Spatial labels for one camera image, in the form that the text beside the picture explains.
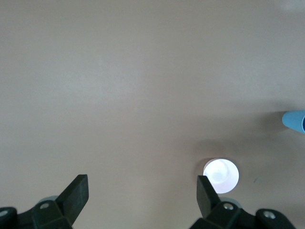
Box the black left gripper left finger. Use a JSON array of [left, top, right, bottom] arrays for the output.
[[0, 174, 90, 229]]

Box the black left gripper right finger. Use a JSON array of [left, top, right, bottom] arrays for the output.
[[190, 175, 296, 229]]

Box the blue cup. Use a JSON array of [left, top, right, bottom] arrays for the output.
[[282, 110, 305, 134]]

